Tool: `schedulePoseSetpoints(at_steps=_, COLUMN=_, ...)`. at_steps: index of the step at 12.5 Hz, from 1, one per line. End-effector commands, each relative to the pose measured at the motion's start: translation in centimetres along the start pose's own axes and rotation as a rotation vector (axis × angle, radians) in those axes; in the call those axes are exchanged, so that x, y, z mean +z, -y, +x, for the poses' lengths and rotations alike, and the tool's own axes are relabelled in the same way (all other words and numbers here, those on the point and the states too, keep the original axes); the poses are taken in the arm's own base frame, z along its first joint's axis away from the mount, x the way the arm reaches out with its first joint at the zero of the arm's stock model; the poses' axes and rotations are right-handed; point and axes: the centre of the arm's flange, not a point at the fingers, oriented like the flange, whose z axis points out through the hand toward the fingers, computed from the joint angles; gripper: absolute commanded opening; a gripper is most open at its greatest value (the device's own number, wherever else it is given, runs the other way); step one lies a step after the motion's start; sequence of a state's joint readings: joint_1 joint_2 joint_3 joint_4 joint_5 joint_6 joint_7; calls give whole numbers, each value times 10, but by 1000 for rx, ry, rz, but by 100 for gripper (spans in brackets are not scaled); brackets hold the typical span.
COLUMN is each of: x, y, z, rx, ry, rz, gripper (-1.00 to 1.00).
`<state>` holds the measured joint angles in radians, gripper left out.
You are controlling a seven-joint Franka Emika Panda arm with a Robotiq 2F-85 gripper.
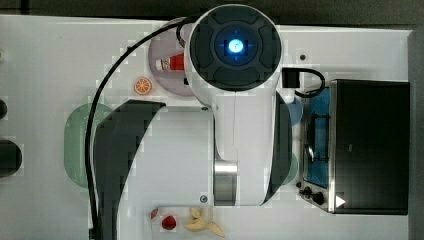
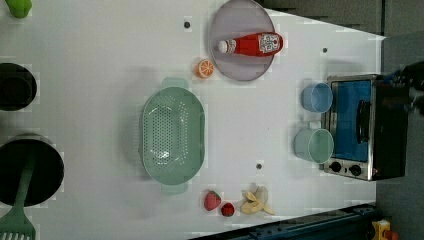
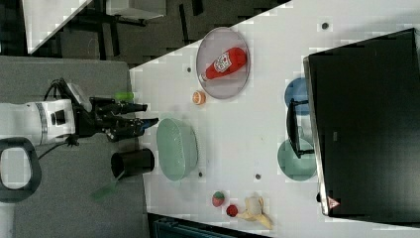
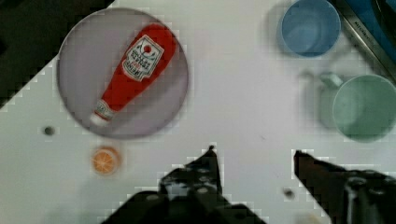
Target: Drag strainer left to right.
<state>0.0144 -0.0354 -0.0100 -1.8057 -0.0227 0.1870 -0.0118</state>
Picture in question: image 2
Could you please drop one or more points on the green mug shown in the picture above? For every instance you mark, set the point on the green mug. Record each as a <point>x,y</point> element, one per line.
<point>314,143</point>

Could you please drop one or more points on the grey round plate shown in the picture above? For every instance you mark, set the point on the grey round plate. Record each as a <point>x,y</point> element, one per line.
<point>234,19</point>

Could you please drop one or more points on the blue cup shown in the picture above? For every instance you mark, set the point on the blue cup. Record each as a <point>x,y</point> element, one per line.
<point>317,97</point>

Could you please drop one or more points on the pink strawberry toy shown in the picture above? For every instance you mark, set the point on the pink strawberry toy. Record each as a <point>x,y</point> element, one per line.
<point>212,200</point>

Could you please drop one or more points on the black pot with spatula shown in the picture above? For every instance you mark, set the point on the black pot with spatula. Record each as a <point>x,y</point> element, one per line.
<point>48,171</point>

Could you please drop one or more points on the green spatula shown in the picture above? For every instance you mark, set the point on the green spatula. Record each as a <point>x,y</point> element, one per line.
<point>15,225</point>

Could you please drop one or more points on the green plastic strainer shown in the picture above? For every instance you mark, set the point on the green plastic strainer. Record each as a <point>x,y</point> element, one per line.
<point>172,128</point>

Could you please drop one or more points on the orange slice toy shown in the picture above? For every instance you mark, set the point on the orange slice toy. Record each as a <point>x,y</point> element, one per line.
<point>204,69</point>

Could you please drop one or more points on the green pepper toy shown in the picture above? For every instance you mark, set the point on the green pepper toy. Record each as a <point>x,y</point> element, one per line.
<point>19,8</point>

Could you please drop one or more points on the toaster oven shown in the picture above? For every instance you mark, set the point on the toaster oven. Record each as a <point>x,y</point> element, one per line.
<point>368,121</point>

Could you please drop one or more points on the red ketchup bottle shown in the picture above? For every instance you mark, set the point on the red ketchup bottle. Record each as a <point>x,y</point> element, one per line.
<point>262,44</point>

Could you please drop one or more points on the peeled banana toy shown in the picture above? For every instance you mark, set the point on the peeled banana toy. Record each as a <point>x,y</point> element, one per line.
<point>256,202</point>

